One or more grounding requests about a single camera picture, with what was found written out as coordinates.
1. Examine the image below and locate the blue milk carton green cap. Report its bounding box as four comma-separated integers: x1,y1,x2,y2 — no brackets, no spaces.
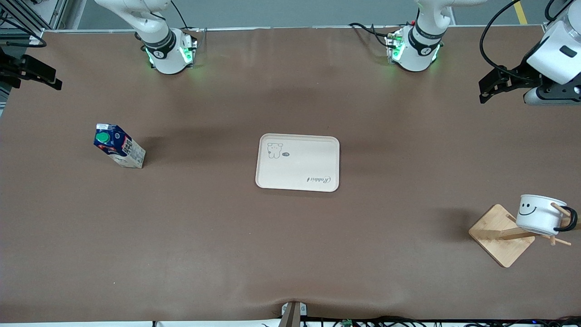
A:
94,123,147,169

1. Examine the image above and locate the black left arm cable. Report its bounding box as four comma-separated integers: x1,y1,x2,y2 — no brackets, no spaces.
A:
480,0,545,83

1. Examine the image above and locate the aluminium frame profile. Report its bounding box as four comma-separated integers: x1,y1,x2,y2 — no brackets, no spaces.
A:
0,0,69,42

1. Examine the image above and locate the beige tray with bear print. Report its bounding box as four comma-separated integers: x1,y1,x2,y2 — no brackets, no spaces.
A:
255,133,340,193

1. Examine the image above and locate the wooden mug stand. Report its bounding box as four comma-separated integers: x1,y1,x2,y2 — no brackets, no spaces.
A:
468,203,573,268

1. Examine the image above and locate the metal table edge bracket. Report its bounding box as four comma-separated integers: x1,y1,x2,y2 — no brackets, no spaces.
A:
281,301,308,327

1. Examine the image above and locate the white smiley face cup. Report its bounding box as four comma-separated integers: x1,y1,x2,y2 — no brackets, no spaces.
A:
516,194,578,236

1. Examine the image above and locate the black base cable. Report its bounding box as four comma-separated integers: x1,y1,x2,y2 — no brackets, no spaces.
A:
349,22,411,47

